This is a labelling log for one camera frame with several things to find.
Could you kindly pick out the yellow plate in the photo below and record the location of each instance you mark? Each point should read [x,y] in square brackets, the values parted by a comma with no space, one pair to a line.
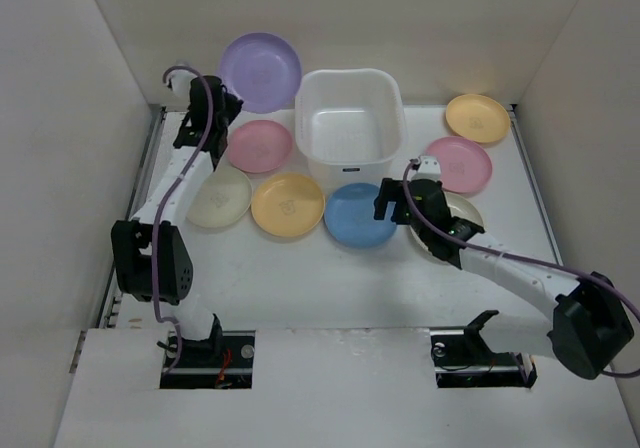
[288,205]
[477,118]

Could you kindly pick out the left yellow plate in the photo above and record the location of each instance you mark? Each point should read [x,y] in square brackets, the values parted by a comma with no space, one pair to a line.
[288,205]

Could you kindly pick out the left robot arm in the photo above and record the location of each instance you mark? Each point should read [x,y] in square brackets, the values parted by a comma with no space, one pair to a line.
[152,263]

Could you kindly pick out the blue plate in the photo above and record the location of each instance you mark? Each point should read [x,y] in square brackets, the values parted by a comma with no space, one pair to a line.
[349,217]

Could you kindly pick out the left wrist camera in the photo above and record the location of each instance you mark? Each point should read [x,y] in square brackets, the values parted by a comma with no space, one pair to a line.
[178,78]

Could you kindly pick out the pink plate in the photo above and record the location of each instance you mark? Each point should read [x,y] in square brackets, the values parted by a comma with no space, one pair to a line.
[466,168]
[259,146]

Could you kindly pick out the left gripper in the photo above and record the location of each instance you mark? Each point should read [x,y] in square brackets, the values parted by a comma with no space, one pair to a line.
[235,104]

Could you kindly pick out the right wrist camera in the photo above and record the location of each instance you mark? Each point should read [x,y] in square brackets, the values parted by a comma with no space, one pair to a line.
[425,168]

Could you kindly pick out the purple plate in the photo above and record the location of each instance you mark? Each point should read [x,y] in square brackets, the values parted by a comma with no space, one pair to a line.
[263,70]

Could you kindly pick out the right yellow plate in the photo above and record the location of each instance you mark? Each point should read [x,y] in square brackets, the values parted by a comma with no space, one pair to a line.
[477,118]

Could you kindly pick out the white plastic bin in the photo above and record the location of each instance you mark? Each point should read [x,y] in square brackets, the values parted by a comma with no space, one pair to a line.
[349,125]

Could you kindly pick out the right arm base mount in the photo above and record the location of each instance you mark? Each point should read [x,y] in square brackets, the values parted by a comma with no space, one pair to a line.
[462,359]

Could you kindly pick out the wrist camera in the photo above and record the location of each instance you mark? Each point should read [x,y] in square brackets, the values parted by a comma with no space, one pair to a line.
[425,168]
[178,78]

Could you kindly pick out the cream plate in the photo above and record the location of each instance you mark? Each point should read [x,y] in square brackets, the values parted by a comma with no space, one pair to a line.
[222,200]
[459,206]

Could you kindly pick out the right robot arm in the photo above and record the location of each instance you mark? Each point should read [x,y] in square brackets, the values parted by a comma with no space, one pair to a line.
[588,318]

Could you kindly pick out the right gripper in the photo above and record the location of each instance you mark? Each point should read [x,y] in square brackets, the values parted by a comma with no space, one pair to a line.
[392,198]

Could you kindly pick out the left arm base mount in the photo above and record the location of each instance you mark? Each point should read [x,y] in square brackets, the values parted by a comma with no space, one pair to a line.
[231,369]

